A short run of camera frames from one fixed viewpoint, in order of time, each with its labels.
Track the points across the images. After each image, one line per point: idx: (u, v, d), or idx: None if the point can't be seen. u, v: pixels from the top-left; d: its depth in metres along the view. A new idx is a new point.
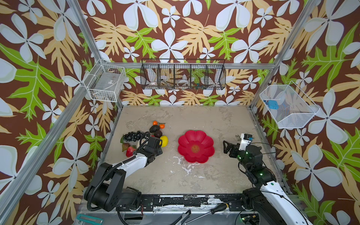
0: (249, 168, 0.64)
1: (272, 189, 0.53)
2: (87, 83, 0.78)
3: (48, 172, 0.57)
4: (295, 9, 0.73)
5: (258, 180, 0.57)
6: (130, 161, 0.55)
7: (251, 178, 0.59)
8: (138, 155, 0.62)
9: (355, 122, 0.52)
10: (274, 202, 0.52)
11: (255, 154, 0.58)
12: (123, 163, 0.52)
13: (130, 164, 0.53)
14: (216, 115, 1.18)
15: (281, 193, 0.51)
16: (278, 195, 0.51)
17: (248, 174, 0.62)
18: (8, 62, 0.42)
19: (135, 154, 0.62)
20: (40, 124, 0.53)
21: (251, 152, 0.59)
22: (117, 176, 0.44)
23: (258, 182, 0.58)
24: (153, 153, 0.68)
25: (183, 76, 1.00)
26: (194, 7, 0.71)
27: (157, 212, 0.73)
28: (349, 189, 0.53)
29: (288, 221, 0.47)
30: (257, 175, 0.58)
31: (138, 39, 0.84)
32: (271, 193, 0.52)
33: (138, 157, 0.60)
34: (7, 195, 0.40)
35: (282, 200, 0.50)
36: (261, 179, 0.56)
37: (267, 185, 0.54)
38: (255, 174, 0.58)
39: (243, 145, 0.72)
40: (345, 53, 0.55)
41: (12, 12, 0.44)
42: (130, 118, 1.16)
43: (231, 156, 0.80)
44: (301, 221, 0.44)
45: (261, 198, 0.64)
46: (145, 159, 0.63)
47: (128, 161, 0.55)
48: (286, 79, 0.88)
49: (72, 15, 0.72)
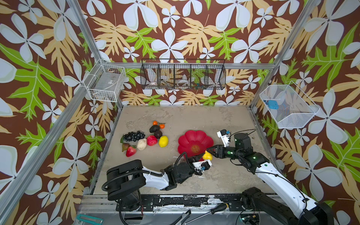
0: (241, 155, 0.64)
1: (266, 169, 0.53)
2: (87, 82, 0.78)
3: (48, 172, 0.57)
4: (295, 9, 0.73)
5: (251, 164, 0.57)
6: (156, 176, 0.55)
7: (245, 163, 0.58)
8: (164, 177, 0.60)
9: (355, 122, 0.52)
10: (270, 182, 0.51)
11: (243, 138, 0.60)
12: (150, 174, 0.52)
13: (153, 179, 0.53)
14: (216, 115, 1.18)
15: (276, 172, 0.52)
16: (273, 175, 0.51)
17: (242, 160, 0.62)
18: (8, 62, 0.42)
19: (162, 173, 0.61)
20: (40, 124, 0.53)
21: (238, 138, 0.62)
22: (138, 180, 0.45)
23: (252, 167, 0.57)
24: (176, 182, 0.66)
25: (183, 76, 1.00)
26: (194, 7, 0.71)
27: (157, 212, 0.73)
28: (349, 189, 0.53)
29: (288, 198, 0.46)
30: (251, 159, 0.58)
31: (138, 39, 0.84)
32: (265, 174, 0.52)
33: (162, 178, 0.58)
34: (8, 194, 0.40)
35: (278, 179, 0.49)
36: (255, 162, 0.56)
37: (261, 167, 0.54)
38: (248, 159, 0.58)
39: (223, 141, 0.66)
40: (345, 53, 0.55)
41: (12, 12, 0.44)
42: (131, 118, 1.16)
43: (220, 158, 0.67)
44: (298, 196, 0.44)
45: (258, 193, 0.65)
46: (166, 185, 0.61)
47: (156, 174, 0.56)
48: (286, 79, 0.88)
49: (72, 15, 0.72)
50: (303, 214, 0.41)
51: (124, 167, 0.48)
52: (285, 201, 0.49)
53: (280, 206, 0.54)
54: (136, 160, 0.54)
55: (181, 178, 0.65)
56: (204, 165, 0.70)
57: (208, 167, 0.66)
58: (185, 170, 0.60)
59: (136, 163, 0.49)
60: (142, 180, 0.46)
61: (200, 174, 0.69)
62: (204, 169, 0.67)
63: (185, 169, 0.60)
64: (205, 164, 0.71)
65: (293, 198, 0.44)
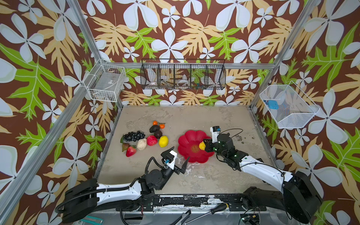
0: (226, 155, 0.68)
1: (246, 161, 0.58)
2: (87, 83, 0.78)
3: (48, 172, 0.57)
4: (295, 9, 0.73)
5: (236, 163, 0.62)
6: (118, 191, 0.52)
7: (230, 163, 0.63)
8: (133, 189, 0.56)
9: (355, 122, 0.52)
10: (254, 171, 0.55)
11: (227, 141, 0.63)
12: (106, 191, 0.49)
13: (114, 195, 0.50)
14: (216, 114, 1.18)
15: (255, 161, 0.57)
16: (253, 163, 0.56)
17: (227, 160, 0.64)
18: (8, 62, 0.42)
19: (130, 185, 0.57)
20: (40, 124, 0.53)
21: (223, 141, 0.65)
22: (89, 202, 0.43)
23: (236, 165, 0.62)
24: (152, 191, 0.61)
25: (183, 76, 1.00)
26: (194, 7, 0.71)
27: (157, 212, 0.73)
28: (349, 189, 0.53)
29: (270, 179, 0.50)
30: (234, 158, 0.63)
31: (138, 39, 0.84)
32: (247, 165, 0.57)
33: (130, 191, 0.55)
34: (8, 195, 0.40)
35: (258, 166, 0.54)
36: (237, 159, 0.61)
37: (243, 161, 0.59)
38: (232, 158, 0.63)
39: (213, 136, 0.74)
40: (346, 53, 0.55)
41: (12, 12, 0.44)
42: (130, 118, 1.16)
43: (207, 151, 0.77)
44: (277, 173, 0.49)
45: (255, 191, 0.66)
46: (138, 195, 0.58)
47: (116, 190, 0.51)
48: (286, 79, 0.88)
49: (72, 15, 0.72)
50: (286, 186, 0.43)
51: (78, 187, 0.47)
52: (269, 183, 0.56)
53: (273, 192, 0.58)
54: (90, 179, 0.48)
55: (156, 187, 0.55)
56: (168, 157, 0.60)
57: (172, 157, 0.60)
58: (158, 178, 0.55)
59: (90, 182, 0.47)
60: (94, 202, 0.44)
61: (183, 170, 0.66)
62: (169, 162, 0.65)
63: (158, 175, 0.56)
64: (168, 156, 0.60)
65: (273, 177, 0.48)
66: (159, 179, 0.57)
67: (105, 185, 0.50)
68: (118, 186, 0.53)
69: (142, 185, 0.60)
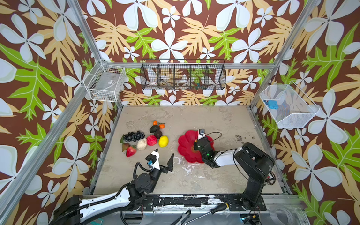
0: (206, 157, 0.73)
1: (217, 155, 0.70)
2: (87, 83, 0.78)
3: (48, 172, 0.57)
4: (295, 9, 0.73)
5: (214, 162, 0.71)
6: (102, 203, 0.53)
7: (210, 163, 0.73)
8: (120, 197, 0.57)
9: (355, 122, 0.52)
10: (224, 162, 0.66)
11: (205, 145, 0.72)
12: (89, 206, 0.50)
13: (98, 207, 0.51)
14: (216, 115, 1.18)
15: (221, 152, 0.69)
16: (220, 154, 0.68)
17: (207, 161, 0.74)
18: (8, 62, 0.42)
19: (116, 194, 0.57)
20: (40, 124, 0.53)
21: (202, 145, 0.73)
22: (73, 220, 0.45)
23: (214, 164, 0.72)
24: (143, 195, 0.62)
25: (183, 76, 1.00)
26: (194, 7, 0.71)
27: (157, 212, 0.73)
28: (349, 189, 0.53)
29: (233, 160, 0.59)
30: (212, 159, 0.71)
31: (138, 39, 0.84)
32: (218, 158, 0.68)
33: (117, 200, 0.56)
34: (8, 195, 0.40)
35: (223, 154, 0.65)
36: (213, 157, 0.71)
37: (215, 156, 0.70)
38: (211, 159, 0.72)
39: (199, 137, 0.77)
40: (345, 53, 0.55)
41: (12, 12, 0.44)
42: (130, 118, 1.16)
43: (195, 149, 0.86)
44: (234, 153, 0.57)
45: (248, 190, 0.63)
46: (127, 202, 0.59)
47: (100, 202, 0.52)
48: (286, 79, 0.88)
49: (72, 15, 0.72)
50: (236, 155, 0.53)
51: (64, 206, 0.48)
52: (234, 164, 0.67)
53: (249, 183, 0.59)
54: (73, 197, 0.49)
55: (147, 191, 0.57)
56: (150, 159, 0.69)
57: (154, 157, 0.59)
58: (146, 181, 0.57)
59: (72, 200, 0.48)
60: (78, 218, 0.46)
61: (171, 168, 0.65)
62: (153, 162, 0.67)
63: (147, 179, 0.57)
64: (150, 157, 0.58)
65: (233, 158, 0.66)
66: (148, 182, 0.59)
67: (88, 200, 0.51)
68: (103, 198, 0.54)
69: (131, 191, 0.61)
